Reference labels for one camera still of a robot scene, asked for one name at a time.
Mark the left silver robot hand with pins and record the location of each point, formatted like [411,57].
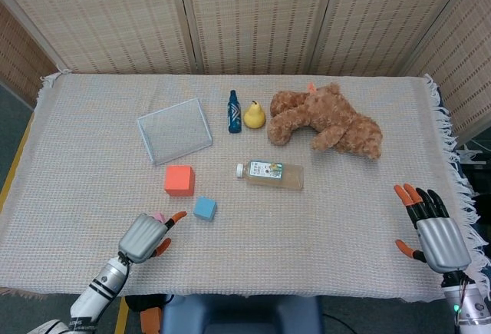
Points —
[140,238]

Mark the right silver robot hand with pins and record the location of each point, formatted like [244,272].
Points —
[441,242]

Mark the pink foam cube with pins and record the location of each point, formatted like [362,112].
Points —
[158,217]

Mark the blue foam cube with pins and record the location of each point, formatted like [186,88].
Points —
[204,208]

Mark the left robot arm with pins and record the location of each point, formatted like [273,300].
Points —
[99,284]

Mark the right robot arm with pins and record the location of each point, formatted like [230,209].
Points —
[472,307]

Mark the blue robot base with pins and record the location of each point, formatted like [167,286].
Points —
[241,316]

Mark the orange foam cube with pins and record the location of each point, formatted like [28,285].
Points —
[178,180]

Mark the black equipment beside table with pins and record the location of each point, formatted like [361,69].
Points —
[477,174]

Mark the orange box under table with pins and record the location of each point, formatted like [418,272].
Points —
[150,322]

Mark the beige woven tablecloth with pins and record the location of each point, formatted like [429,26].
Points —
[268,242]

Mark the clear juice bottle white cap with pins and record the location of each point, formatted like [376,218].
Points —
[276,176]

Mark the small blue bottle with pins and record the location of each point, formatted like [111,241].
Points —
[234,115]

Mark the yellow toy pear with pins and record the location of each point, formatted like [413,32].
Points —
[254,118]

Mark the brown teddy bear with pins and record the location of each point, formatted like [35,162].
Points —
[326,119]

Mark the woven folding screen panel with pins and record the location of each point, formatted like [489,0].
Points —
[19,57]
[107,19]
[261,19]
[464,73]
[383,19]

